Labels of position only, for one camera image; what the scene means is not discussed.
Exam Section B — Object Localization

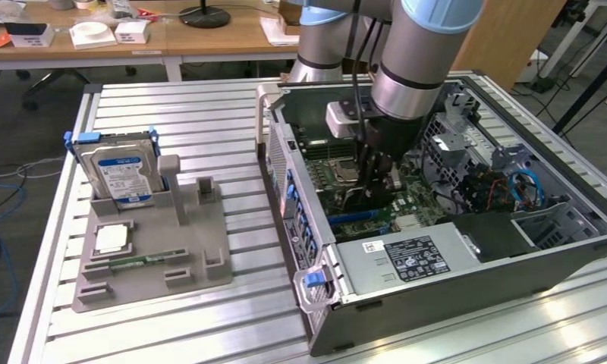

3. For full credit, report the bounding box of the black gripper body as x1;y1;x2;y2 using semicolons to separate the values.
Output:
357;113;426;165

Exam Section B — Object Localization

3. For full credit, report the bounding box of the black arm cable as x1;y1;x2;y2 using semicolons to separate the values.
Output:
350;0;386;190

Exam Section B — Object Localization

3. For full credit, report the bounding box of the white box with black top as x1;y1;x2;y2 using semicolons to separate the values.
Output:
3;22;56;49

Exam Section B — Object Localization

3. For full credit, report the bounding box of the grey parts rack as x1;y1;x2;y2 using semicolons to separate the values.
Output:
72;154;234;314

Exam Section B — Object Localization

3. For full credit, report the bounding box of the silver chipset heatsink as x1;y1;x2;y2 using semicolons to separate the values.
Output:
397;215;430;231

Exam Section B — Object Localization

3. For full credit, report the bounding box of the blue expansion slot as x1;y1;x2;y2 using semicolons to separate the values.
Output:
329;209;381;225

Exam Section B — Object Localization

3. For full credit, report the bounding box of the blue floor cable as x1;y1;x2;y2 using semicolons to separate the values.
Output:
0;170;27;327

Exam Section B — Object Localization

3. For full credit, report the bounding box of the plain white box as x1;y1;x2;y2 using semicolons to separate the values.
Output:
115;20;151;46

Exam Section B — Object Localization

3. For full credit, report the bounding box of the blue wire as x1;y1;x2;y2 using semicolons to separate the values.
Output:
509;170;546;209

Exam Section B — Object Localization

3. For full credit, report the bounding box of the silver CPU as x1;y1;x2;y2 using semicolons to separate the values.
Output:
95;227;131;253

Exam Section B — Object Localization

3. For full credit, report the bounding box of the hard disk in blue caddy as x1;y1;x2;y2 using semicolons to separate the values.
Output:
63;127;170;209

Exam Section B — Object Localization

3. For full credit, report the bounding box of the wooden cabinet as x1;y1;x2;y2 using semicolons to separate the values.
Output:
447;0;567;92

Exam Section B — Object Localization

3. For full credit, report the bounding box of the white floor cable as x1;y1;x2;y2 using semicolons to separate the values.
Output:
0;157;65;179

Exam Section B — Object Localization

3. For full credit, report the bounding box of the wooden desk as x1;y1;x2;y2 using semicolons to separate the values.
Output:
0;0;442;71

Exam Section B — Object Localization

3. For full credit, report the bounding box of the green motherboard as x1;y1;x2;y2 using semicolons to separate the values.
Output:
291;124;454;243

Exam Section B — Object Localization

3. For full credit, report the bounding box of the white floor device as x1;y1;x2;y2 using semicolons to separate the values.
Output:
515;49;553;84

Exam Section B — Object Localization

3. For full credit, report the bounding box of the black lamp base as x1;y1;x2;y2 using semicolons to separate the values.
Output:
178;5;232;30

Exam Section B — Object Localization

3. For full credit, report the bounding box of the black open PC case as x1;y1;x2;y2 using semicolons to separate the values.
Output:
260;70;607;357

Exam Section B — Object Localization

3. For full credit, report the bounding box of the grey power supply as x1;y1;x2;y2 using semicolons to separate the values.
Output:
337;222;482;297

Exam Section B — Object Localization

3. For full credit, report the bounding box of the CPU socket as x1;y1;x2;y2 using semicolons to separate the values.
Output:
329;157;363;184

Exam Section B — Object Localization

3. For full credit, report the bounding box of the metal drive cage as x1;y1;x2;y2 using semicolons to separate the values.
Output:
419;90;493;183

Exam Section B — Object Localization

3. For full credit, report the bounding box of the black graphics card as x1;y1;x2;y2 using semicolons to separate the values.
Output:
331;184;405;215

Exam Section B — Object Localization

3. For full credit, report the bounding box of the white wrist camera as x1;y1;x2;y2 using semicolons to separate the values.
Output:
325;101;366;140

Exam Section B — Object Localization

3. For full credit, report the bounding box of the green RAM stick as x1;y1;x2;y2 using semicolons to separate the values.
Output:
108;252;187;272

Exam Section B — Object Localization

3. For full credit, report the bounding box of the white box with ring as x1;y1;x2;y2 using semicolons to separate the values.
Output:
69;21;119;50

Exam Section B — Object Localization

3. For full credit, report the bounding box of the white paper stack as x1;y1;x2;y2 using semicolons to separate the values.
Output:
260;17;303;47

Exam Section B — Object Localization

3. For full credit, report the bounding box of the black office chair base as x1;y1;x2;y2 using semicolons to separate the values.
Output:
23;67;138;111

